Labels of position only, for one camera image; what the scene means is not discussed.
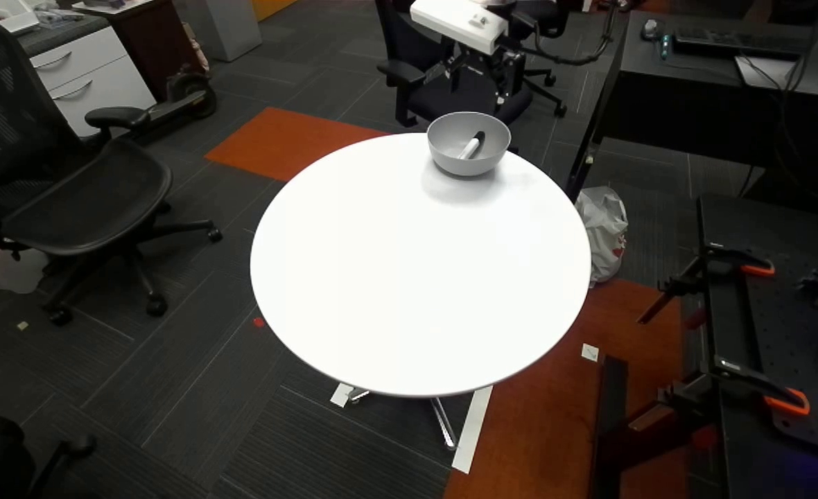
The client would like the black swivel office chair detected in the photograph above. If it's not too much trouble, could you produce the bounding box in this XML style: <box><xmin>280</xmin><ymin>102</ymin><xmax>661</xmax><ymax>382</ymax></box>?
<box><xmin>374</xmin><ymin>0</ymin><xmax>570</xmax><ymax>132</ymax></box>

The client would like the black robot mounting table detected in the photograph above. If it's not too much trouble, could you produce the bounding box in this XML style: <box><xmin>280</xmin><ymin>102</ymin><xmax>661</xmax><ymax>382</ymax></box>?
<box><xmin>590</xmin><ymin>193</ymin><xmax>818</xmax><ymax>499</ymax></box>

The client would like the white floor bag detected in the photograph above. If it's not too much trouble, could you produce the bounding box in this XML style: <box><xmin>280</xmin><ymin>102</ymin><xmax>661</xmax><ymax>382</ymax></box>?
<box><xmin>0</xmin><ymin>241</ymin><xmax>52</xmax><ymax>301</ymax></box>

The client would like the black mesh office chair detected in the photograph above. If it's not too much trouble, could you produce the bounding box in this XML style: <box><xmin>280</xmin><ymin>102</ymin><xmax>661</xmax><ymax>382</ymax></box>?
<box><xmin>0</xmin><ymin>12</ymin><xmax>226</xmax><ymax>327</ymax></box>

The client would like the clear plastic bag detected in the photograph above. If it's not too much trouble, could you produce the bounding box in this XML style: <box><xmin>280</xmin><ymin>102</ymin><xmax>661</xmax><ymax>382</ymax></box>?
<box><xmin>574</xmin><ymin>183</ymin><xmax>632</xmax><ymax>288</ymax></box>

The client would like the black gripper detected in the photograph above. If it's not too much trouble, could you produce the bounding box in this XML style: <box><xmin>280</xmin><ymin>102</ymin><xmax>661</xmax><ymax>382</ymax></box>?
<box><xmin>466</xmin><ymin>44</ymin><xmax>531</xmax><ymax>102</ymax></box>

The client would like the black office desk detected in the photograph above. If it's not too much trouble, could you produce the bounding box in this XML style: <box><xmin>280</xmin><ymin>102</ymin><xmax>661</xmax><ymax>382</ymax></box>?
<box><xmin>570</xmin><ymin>10</ymin><xmax>818</xmax><ymax>202</ymax></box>

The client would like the white table base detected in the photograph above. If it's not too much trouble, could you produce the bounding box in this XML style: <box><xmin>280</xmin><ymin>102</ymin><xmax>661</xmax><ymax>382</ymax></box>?
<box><xmin>327</xmin><ymin>378</ymin><xmax>498</xmax><ymax>479</ymax></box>

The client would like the black clamp with orange handle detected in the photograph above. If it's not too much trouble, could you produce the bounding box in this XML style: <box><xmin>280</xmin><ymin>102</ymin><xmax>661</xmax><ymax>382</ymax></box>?
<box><xmin>661</xmin><ymin>357</ymin><xmax>814</xmax><ymax>425</ymax></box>
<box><xmin>639</xmin><ymin>241</ymin><xmax>780</xmax><ymax>327</ymax></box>

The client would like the black keyboard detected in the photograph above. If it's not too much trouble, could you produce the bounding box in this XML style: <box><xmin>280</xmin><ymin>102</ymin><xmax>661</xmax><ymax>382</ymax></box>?
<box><xmin>668</xmin><ymin>22</ymin><xmax>818</xmax><ymax>61</ymax></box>

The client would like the grey bin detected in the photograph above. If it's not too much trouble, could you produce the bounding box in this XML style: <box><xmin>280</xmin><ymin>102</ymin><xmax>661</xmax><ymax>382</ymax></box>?
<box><xmin>176</xmin><ymin>0</ymin><xmax>263</xmax><ymax>64</ymax></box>

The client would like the white bowl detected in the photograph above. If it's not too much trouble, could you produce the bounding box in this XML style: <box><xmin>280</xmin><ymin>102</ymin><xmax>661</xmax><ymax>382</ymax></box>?
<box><xmin>424</xmin><ymin>108</ymin><xmax>516</xmax><ymax>180</ymax></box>

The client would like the white marker with black cap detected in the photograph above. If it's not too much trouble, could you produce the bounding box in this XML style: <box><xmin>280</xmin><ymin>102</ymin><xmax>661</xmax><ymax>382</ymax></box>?
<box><xmin>457</xmin><ymin>132</ymin><xmax>488</xmax><ymax>161</ymax></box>

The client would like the white drawer cabinet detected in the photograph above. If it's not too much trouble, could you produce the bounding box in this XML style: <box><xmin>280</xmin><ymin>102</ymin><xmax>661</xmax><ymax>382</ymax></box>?
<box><xmin>16</xmin><ymin>25</ymin><xmax>159</xmax><ymax>141</ymax></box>

